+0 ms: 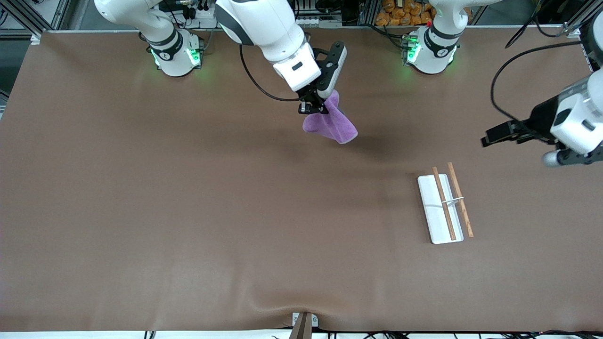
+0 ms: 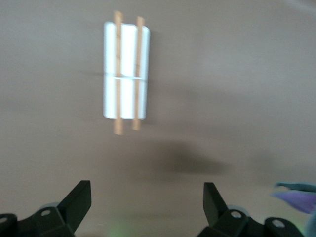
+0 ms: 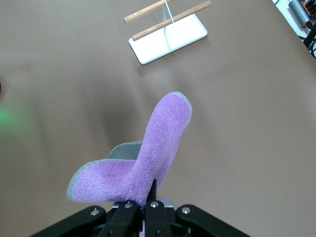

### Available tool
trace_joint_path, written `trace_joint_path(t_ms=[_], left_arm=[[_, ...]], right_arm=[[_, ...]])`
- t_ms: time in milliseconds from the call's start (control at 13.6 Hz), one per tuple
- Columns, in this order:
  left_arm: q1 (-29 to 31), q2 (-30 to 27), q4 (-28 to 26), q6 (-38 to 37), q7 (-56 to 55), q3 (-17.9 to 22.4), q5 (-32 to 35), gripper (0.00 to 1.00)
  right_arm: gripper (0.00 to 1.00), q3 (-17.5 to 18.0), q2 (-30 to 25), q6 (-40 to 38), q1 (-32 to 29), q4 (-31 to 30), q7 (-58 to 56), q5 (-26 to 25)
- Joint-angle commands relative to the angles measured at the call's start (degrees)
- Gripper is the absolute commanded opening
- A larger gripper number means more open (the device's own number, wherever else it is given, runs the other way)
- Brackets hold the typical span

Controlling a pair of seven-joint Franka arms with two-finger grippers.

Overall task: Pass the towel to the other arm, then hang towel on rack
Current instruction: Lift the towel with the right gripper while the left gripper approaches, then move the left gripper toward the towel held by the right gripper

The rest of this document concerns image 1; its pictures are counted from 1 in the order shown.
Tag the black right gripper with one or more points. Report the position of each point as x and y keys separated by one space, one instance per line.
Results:
x=309 y=100

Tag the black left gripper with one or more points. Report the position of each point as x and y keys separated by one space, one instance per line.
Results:
x=541 y=117

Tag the purple towel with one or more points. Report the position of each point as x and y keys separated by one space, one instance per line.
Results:
x=330 y=125

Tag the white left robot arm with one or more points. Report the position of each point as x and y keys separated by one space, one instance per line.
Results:
x=438 y=47

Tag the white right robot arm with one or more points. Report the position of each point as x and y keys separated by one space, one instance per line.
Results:
x=264 y=23

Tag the white rack with wooden bars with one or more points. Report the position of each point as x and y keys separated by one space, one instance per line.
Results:
x=438 y=212

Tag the white terminal strip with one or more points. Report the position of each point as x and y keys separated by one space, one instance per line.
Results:
x=325 y=22

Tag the pile of orange packets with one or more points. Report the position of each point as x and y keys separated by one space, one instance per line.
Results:
x=400 y=16

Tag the white power strip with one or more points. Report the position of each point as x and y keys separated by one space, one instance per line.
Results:
x=207 y=21

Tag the aluminium frame profile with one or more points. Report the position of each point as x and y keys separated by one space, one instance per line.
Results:
x=577 y=21
x=23 y=15

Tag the metal table bracket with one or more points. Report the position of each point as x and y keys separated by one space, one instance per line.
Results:
x=296 y=320

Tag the brown angled post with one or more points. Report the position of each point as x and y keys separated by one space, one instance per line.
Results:
x=301 y=329

